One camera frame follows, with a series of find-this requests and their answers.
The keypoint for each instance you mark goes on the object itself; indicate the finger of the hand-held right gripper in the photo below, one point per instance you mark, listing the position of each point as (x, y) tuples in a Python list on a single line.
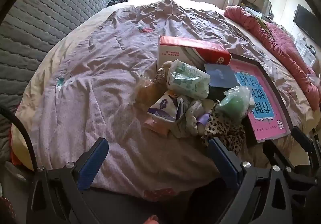
[(274, 151), (301, 137)]

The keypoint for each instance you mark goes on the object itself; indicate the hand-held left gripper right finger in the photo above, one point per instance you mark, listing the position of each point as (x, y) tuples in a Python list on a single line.
[(223, 161)]

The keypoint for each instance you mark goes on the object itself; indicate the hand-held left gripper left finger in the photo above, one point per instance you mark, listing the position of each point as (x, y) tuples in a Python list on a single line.
[(92, 161)]

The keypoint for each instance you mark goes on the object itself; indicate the pink book box tray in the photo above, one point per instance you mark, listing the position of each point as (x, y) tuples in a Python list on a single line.
[(265, 123)]

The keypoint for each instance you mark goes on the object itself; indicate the leopard print cloth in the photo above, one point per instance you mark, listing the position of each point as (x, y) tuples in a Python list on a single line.
[(220, 126)]

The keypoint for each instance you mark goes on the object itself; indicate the cream plush bear purple dress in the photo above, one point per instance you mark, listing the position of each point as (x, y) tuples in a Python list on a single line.
[(203, 120)]

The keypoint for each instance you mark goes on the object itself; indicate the white floral tissue pack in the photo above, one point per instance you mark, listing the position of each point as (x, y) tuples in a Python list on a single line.
[(190, 118)]

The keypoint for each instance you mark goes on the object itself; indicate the green sponge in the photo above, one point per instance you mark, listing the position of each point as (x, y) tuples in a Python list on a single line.
[(233, 103)]

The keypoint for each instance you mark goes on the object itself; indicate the pink pouch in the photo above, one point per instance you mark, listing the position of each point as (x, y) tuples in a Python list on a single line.
[(156, 127)]

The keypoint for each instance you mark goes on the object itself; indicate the purple and white pad packet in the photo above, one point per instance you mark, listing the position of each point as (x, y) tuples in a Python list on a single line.
[(163, 107)]

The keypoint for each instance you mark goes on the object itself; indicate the green tissue pack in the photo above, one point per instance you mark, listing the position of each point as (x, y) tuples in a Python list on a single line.
[(188, 81)]

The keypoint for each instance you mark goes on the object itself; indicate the clear plastic bag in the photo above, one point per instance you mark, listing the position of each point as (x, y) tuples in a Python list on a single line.
[(314, 79)]

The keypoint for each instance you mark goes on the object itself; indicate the dark blue box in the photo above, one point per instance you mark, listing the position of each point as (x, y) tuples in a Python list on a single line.
[(220, 76)]

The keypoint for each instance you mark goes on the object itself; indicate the white cabinet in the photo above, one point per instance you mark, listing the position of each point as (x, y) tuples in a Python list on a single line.
[(307, 51)]

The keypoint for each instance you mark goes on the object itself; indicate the red quilt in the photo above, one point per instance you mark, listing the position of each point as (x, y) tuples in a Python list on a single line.
[(280, 45)]

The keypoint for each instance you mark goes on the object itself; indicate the pale purple printed blanket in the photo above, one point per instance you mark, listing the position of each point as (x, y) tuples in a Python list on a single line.
[(105, 63)]

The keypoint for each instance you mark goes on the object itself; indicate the black television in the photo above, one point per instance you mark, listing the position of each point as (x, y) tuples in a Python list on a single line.
[(307, 23)]

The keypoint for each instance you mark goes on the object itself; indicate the red and white tissue box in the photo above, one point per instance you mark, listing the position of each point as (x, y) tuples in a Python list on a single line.
[(195, 49)]

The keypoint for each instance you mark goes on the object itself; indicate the green cloth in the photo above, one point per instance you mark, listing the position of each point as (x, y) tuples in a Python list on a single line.
[(261, 22)]

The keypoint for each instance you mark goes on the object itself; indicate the white standing fan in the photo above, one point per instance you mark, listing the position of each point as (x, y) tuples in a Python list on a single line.
[(266, 4)]

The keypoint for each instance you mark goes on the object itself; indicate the grey quilted headboard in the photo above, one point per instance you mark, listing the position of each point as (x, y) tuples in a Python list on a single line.
[(50, 13)]

